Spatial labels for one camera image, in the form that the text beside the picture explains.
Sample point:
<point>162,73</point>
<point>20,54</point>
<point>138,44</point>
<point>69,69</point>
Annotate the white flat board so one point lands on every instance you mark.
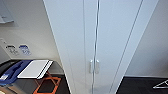
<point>33,68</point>

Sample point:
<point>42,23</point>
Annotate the white wardrobe body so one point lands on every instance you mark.
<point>146,13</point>

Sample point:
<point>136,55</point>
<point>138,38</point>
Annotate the blue bin lid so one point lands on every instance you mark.
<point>15,70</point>

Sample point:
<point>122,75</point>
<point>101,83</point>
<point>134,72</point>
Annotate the grey bin body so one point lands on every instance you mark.
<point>21,86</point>

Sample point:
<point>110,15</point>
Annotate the grey wall panel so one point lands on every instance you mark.
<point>5,11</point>

